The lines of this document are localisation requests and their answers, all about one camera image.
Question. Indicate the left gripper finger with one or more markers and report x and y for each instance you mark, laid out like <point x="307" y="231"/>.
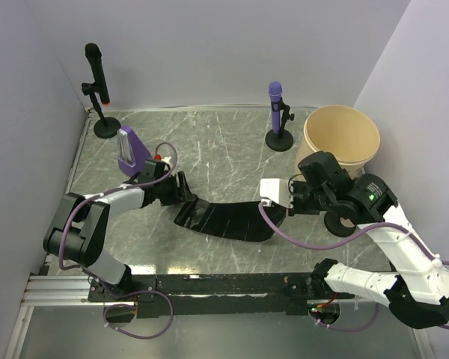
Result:
<point x="178" y="201"/>
<point x="184" y="191"/>

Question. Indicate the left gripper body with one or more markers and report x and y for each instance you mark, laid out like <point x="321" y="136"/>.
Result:
<point x="168" y="190"/>

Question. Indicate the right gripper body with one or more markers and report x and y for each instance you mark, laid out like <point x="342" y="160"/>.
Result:
<point x="307" y="200"/>

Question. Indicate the black trash bag roll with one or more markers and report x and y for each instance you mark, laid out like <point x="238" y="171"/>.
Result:
<point x="238" y="221"/>

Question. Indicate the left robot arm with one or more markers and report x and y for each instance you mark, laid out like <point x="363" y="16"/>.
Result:
<point x="77" y="233"/>

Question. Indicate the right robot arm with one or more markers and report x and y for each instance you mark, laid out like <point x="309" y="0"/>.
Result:
<point x="416" y="289"/>

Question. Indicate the beige paper trash bin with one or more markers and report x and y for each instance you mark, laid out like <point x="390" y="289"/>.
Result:
<point x="350" y="135"/>

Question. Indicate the purple metronome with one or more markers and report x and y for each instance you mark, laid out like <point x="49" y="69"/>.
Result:
<point x="132" y="152"/>

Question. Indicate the black microphone stand left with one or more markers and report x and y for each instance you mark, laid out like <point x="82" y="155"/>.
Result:
<point x="105" y="127"/>

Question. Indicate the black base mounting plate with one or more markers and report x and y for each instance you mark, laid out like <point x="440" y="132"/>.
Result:
<point x="212" y="294"/>

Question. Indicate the purple microphone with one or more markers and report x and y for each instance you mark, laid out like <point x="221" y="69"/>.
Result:
<point x="275" y="95"/>

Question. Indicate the black microphone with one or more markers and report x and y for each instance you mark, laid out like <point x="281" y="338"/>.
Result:
<point x="94" y="57"/>

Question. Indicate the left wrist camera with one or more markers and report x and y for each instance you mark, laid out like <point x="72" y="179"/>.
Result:
<point x="166" y="159"/>

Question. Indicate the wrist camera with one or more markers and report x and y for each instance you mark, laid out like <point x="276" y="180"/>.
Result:
<point x="166" y="159"/>
<point x="275" y="191"/>

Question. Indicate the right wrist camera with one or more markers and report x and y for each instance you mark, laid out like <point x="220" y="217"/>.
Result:
<point x="275" y="191"/>

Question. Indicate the aluminium rail frame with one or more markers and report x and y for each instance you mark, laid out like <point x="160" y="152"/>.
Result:
<point x="224" y="156"/>

